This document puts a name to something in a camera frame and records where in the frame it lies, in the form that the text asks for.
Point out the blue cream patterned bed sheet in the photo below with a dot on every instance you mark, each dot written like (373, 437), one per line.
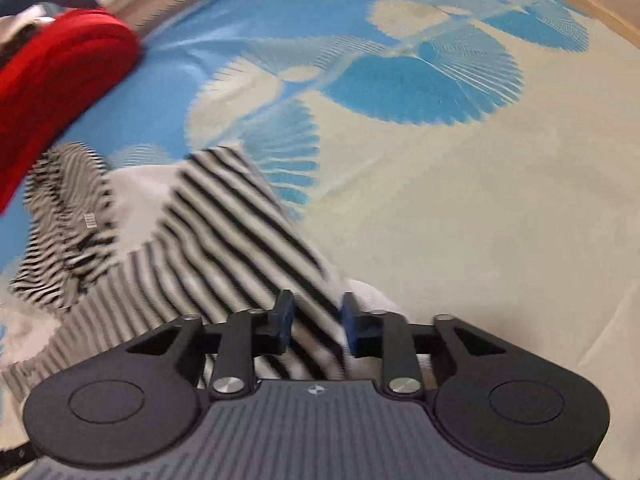
(450, 210)

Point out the red knit garment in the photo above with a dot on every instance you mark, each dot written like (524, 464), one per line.
(55, 90)

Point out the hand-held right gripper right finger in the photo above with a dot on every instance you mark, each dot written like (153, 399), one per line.
(349, 327)

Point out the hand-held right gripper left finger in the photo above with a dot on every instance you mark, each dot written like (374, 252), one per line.
(285, 321)

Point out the black white striped shirt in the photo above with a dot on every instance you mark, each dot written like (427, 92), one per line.
(210, 240)

